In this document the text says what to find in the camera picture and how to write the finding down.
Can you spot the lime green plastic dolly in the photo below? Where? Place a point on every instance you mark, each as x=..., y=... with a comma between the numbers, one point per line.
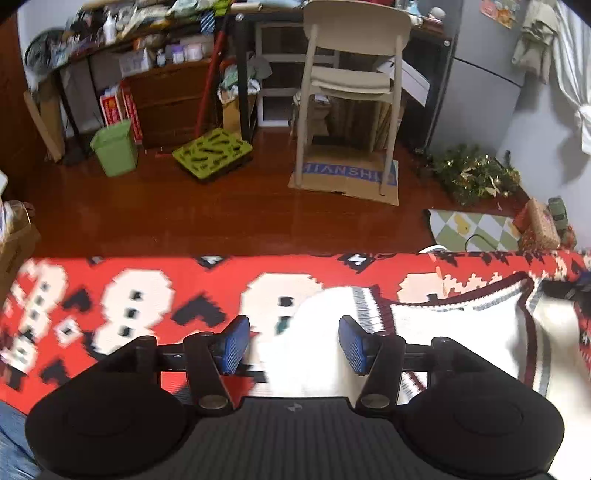
x=212, y=152

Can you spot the beige plastic chair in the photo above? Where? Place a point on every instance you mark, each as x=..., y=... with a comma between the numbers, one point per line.
x=355, y=23

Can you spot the white curtain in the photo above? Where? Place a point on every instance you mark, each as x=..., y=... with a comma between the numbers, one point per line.
x=572, y=69

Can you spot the black electric fan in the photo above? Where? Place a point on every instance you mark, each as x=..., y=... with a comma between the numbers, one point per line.
x=41, y=53

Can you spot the red mop stick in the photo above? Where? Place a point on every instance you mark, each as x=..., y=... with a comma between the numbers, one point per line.
x=207, y=83

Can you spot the white knit vest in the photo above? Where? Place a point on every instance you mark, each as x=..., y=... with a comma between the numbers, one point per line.
x=304, y=350

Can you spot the checkered floor mat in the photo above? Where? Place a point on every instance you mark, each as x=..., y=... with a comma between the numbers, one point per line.
x=489, y=226

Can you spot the white flat box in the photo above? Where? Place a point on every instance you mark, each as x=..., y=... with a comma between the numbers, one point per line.
x=411, y=78

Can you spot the red patterned blanket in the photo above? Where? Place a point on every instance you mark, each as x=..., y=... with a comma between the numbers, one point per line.
x=184, y=277

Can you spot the wooden drawer cabinet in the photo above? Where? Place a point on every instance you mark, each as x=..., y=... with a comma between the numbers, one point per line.
x=171, y=101

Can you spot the green tinsel wreath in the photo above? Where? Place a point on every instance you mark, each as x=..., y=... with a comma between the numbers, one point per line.
x=471, y=173

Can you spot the hanging beige garment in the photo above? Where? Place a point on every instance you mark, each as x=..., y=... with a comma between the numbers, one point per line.
x=535, y=37

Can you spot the black desk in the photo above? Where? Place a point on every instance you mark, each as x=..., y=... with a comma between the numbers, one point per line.
x=240, y=69

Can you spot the colourful fridge poster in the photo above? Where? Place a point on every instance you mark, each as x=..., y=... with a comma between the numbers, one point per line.
x=496, y=11

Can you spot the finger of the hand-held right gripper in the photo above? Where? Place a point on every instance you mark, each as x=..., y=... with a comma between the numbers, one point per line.
x=579, y=286

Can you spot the blue denim cloth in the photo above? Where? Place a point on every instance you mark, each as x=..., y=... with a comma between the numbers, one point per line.
x=14, y=443

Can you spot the grey refrigerator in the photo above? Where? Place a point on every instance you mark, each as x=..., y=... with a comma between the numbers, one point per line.
x=480, y=92

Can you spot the flattened cardboard sheet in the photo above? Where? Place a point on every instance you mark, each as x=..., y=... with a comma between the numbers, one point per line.
x=346, y=182

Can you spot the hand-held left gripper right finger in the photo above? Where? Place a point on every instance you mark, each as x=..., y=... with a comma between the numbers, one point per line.
x=353, y=344

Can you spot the dark green object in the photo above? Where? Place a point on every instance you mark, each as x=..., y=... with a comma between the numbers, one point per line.
x=559, y=212

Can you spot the red printed carton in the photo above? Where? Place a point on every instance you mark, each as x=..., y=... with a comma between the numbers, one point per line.
x=113, y=108

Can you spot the gift-wrapped box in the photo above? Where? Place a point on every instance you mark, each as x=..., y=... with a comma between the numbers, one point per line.
x=540, y=226

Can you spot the brown wooden door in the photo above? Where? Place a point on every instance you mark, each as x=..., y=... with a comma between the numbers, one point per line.
x=14, y=115

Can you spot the white plastic bottle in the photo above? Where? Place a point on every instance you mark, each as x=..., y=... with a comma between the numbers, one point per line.
x=109, y=27

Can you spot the cluttered wooden desk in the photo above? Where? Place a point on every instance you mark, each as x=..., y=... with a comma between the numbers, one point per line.
x=92, y=55

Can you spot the green waste bin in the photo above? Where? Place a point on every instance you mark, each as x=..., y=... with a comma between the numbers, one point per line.
x=115, y=147

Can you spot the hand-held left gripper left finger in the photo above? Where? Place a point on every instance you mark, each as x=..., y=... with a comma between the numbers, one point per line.
x=233, y=344

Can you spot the brown cardboard box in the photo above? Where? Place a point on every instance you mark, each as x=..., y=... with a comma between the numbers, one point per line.
x=18, y=249

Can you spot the yellow cardboard box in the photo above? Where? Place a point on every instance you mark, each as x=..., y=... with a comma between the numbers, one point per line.
x=233, y=113

